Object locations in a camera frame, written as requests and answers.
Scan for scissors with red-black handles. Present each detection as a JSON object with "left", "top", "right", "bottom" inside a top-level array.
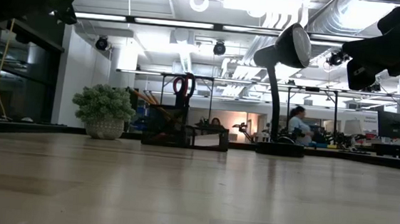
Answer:
[{"left": 170, "top": 71, "right": 198, "bottom": 109}]

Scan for black mesh desk organizer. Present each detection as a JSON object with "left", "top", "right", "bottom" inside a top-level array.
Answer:
[{"left": 140, "top": 102, "right": 232, "bottom": 153}]

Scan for black ceiling spotlight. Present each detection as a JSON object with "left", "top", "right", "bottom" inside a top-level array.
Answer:
[
  {"left": 212, "top": 40, "right": 227, "bottom": 57},
  {"left": 95, "top": 35, "right": 109, "bottom": 52},
  {"left": 327, "top": 50, "right": 351, "bottom": 68}
]

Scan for black computer monitor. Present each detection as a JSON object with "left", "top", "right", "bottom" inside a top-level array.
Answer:
[{"left": 375, "top": 111, "right": 400, "bottom": 140}]

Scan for white shade table lamp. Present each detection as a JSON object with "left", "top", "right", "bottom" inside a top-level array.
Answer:
[{"left": 343, "top": 118, "right": 364, "bottom": 137}]

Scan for green plant in white pot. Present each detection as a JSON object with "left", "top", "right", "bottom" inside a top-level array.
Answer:
[{"left": 68, "top": 81, "right": 138, "bottom": 143}]

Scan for black desk lamp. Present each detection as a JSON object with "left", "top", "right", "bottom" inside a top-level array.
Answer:
[{"left": 245, "top": 19, "right": 316, "bottom": 159}]

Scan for black aluminium table frame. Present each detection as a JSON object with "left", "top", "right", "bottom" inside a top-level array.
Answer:
[{"left": 0, "top": 119, "right": 400, "bottom": 171}]

